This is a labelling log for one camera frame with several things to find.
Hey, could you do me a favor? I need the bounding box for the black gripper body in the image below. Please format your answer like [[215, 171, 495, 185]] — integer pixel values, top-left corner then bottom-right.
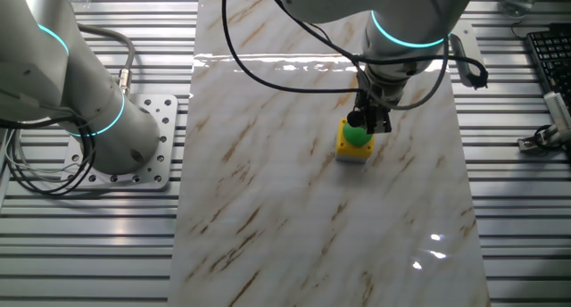
[[355, 77, 403, 120]]

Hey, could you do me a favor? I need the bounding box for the yellow box green push button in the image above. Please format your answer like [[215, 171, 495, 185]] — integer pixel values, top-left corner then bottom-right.
[[335, 118, 376, 165]]

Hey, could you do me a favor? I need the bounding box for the marble pattern sheet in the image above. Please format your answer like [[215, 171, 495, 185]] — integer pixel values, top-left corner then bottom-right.
[[167, 0, 492, 307]]

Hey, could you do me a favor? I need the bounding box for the silver metal clamp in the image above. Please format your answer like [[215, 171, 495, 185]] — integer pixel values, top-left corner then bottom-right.
[[517, 122, 571, 155]]

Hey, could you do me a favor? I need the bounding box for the transparent plastic object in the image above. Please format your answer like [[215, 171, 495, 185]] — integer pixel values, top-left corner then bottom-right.
[[498, 0, 550, 20]]

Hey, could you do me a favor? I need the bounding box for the black keyboard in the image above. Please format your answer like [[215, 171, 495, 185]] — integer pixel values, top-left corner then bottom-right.
[[525, 22, 571, 108]]

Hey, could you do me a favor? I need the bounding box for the white rectangular device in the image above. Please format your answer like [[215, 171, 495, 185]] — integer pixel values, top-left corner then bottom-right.
[[542, 90, 571, 135]]

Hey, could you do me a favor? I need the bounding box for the grey cable loop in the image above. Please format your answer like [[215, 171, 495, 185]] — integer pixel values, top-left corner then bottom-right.
[[392, 33, 451, 112]]

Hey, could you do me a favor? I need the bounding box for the black camera cable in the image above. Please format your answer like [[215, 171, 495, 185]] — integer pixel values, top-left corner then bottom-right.
[[264, 0, 490, 89]]

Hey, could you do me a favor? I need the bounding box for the wrist camera on white bracket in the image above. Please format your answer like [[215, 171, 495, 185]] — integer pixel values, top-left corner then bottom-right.
[[447, 20, 490, 91]]

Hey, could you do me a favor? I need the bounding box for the long black cable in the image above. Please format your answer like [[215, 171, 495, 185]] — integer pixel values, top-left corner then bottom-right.
[[220, 0, 365, 95]]

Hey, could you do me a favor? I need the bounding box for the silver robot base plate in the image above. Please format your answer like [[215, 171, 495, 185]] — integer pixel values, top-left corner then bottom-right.
[[59, 94, 179, 193]]

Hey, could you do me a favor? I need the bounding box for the grey cable metal connector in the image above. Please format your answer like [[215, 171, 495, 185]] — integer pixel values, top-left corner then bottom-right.
[[77, 23, 137, 97]]

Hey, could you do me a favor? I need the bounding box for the black cable bundle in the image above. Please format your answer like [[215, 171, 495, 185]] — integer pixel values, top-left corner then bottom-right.
[[0, 117, 97, 197]]

